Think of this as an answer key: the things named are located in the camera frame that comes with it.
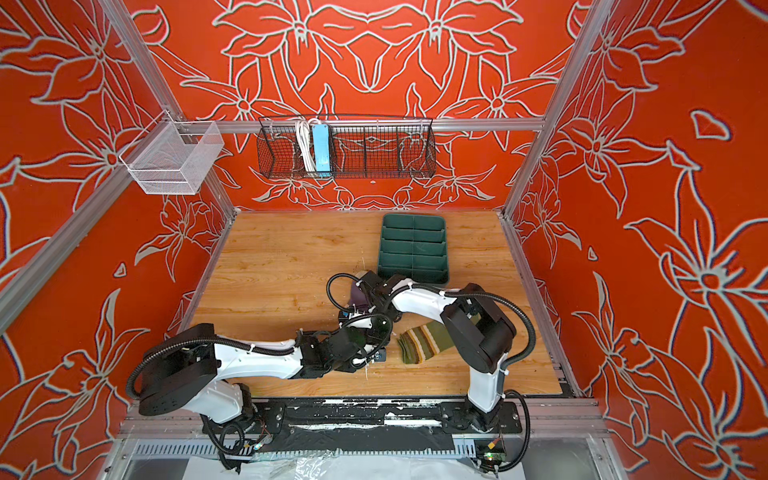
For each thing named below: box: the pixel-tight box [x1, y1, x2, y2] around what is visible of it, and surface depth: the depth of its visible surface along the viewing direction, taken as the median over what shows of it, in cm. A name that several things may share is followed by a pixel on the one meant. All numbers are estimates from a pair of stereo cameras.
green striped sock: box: [397, 320, 454, 364], surface depth 86 cm
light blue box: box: [312, 124, 331, 177], surface depth 91 cm
